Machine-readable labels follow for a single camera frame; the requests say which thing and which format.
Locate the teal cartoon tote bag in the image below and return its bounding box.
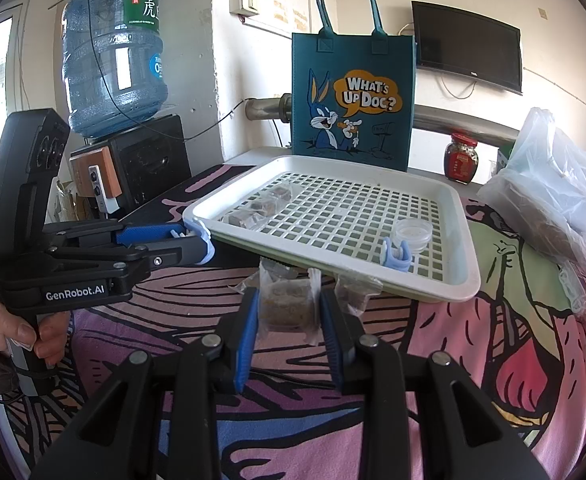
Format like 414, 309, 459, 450
290, 0, 418, 173

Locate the brown and white device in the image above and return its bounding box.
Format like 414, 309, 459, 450
69, 149, 124, 216

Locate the red jar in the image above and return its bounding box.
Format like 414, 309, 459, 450
444, 132, 480, 185

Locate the small clear plastic cup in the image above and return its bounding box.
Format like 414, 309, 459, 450
392, 225, 433, 252

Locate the large blue water jug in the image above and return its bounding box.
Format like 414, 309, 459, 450
62, 0, 170, 138

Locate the white television cable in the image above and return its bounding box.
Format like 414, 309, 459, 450
403, 22, 476, 100

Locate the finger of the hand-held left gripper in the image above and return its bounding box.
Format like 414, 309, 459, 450
48, 237, 209, 273
116, 222, 189, 251

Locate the black water dispenser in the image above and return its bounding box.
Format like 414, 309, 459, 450
70, 114, 194, 216

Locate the metal pipe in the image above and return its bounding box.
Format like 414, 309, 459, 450
245, 94, 518, 143

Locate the clear plastic packaging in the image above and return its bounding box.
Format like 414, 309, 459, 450
558, 260, 586, 318

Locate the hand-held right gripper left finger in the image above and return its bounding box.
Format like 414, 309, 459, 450
30, 287, 263, 480

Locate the clear plastic bag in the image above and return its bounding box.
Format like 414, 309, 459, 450
477, 106, 586, 281

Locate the white perforated plastic tray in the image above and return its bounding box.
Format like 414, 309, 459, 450
182, 155, 482, 303

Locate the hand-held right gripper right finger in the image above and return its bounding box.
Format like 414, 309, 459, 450
319, 287, 548, 480

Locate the green box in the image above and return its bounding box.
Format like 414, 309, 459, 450
495, 142, 516, 171

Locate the thin black cable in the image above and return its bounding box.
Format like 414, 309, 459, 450
84, 0, 246, 141

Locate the light blue plastic clip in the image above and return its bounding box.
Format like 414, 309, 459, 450
170, 217, 216, 266
380, 238, 413, 271

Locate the black wall television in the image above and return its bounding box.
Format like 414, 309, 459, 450
411, 1, 524, 95

